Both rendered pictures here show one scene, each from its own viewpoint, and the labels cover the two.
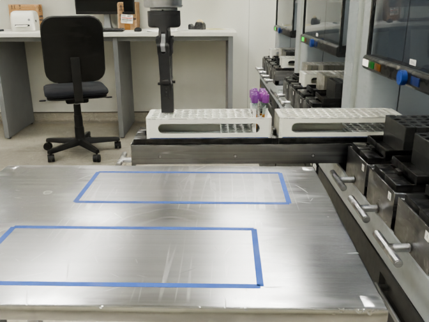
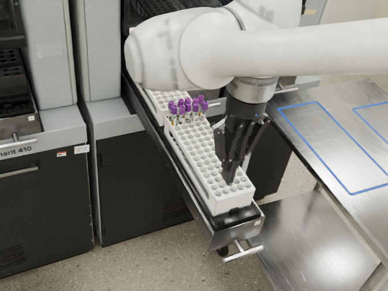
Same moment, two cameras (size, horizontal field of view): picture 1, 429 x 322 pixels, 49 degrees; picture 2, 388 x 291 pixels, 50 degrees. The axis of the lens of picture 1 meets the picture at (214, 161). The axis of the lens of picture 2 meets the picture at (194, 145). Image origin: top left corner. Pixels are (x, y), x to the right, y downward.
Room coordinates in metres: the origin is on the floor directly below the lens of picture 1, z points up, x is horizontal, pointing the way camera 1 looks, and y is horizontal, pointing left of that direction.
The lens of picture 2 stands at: (1.52, 0.63, 1.54)
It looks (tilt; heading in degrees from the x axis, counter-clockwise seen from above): 43 degrees down; 240
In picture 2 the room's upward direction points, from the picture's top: 9 degrees clockwise
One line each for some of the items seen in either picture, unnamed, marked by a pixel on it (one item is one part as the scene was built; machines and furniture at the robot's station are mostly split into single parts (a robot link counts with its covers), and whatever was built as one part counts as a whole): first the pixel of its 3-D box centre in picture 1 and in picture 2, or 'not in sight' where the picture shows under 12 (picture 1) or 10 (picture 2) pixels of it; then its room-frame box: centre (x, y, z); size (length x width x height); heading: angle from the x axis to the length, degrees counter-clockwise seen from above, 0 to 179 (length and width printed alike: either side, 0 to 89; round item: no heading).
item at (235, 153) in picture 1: (263, 146); (181, 140); (1.12, -0.12, 0.78); 0.73 x 0.14 x 0.09; 90
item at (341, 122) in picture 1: (336, 124); (157, 86); (1.12, -0.30, 0.83); 0.30 x 0.10 x 0.06; 90
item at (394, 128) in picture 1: (398, 134); not in sight; (0.97, -0.40, 0.85); 0.12 x 0.02 x 0.06; 1
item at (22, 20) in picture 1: (24, 20); not in sight; (4.28, 1.66, 0.99); 0.29 x 0.20 x 0.17; 8
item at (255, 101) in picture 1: (255, 117); (201, 119); (1.08, -0.10, 0.86); 0.02 x 0.02 x 0.11
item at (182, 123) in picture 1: (209, 125); (205, 159); (1.12, 0.01, 0.83); 0.30 x 0.10 x 0.06; 90
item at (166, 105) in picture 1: (166, 98); (231, 167); (1.12, 0.11, 0.90); 0.03 x 0.01 x 0.07; 91
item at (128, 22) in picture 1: (129, 15); not in sight; (4.47, 0.77, 1.02); 0.22 x 0.17 x 0.24; 0
